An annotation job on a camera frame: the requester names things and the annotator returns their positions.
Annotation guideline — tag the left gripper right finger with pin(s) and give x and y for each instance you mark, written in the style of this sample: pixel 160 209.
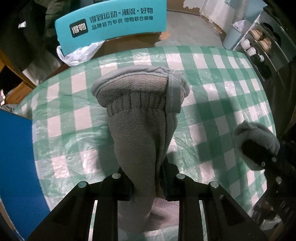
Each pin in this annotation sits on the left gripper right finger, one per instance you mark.
pixel 178 187

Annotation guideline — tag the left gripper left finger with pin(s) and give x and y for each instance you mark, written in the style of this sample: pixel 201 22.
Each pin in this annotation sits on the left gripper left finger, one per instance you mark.
pixel 107 193

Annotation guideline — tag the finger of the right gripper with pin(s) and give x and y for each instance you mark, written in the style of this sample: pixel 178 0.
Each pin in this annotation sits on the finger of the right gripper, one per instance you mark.
pixel 258 157

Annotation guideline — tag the small grey sock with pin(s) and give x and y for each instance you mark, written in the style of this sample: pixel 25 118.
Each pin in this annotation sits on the small grey sock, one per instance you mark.
pixel 257 133

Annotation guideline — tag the long grey fleece mitten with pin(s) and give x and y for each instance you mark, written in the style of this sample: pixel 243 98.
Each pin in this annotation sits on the long grey fleece mitten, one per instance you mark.
pixel 142 104

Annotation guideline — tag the green checkered tablecloth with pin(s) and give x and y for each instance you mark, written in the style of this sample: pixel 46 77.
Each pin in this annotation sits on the green checkered tablecloth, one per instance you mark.
pixel 72 142

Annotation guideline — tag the open cardboard box blue rim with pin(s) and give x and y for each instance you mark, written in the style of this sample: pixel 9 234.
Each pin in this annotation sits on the open cardboard box blue rim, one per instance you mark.
pixel 21 192

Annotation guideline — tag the shoe rack with shoes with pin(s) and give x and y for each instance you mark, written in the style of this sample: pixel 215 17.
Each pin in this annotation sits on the shoe rack with shoes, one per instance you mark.
pixel 266 44

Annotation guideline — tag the light blue trash bin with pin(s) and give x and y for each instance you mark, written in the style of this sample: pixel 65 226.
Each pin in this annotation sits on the light blue trash bin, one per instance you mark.
pixel 231 39

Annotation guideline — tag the white plastic bag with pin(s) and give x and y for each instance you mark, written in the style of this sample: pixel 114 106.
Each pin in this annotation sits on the white plastic bag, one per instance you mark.
pixel 79 56

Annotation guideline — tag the brown flat cardboard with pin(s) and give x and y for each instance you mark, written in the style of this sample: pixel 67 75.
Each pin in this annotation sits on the brown flat cardboard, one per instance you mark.
pixel 131 42

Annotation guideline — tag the teal shoe box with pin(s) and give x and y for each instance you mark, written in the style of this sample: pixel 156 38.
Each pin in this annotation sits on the teal shoe box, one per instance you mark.
pixel 108 20

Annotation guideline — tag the dark hanging coat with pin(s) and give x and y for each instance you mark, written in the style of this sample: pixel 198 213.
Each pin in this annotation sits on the dark hanging coat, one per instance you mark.
pixel 28 28

